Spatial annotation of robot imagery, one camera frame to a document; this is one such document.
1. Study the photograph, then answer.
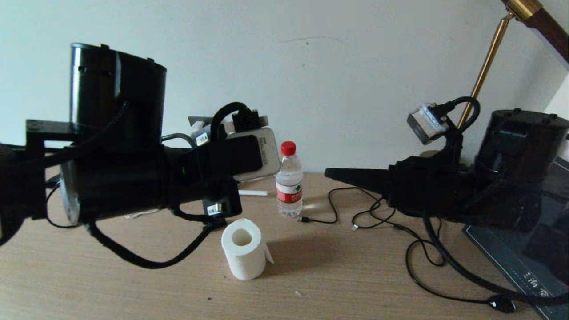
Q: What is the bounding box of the black ethernet cable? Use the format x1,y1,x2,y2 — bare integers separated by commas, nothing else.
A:
44,176,68,230

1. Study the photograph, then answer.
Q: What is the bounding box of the clear water bottle red cap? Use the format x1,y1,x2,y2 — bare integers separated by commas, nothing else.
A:
275,141,304,218

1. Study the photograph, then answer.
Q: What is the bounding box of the white toilet paper roll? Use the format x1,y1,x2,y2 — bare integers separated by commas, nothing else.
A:
221,218,275,280

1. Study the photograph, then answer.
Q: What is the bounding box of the dark blue paper bag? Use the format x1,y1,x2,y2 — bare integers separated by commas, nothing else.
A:
462,156,569,320

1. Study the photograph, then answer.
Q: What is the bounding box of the brass desk lamp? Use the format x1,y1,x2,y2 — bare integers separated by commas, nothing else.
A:
418,0,569,159

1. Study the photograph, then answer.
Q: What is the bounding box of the grey wall socket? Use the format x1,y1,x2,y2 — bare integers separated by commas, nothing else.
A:
188,116,223,129

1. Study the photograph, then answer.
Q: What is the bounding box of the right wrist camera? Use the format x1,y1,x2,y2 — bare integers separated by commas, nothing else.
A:
407,102,449,145

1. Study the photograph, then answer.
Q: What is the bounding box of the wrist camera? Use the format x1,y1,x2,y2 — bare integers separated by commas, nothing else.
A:
407,102,449,145
224,109,281,183

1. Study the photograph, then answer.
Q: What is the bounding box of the thin black usb cable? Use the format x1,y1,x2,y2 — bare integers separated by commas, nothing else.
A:
298,187,392,224

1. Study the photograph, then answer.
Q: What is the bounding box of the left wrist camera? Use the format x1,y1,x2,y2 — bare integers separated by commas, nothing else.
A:
224,109,281,183

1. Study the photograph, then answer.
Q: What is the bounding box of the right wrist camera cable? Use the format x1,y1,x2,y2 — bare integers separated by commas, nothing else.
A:
422,96,569,306

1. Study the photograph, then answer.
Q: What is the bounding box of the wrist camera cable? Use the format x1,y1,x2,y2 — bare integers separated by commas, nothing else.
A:
84,101,250,270
422,96,569,306

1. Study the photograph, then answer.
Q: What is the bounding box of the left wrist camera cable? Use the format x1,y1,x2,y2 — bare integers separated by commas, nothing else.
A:
84,101,250,270

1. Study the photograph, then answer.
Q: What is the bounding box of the black lamp power cord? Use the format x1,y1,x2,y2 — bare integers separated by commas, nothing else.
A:
350,202,517,313

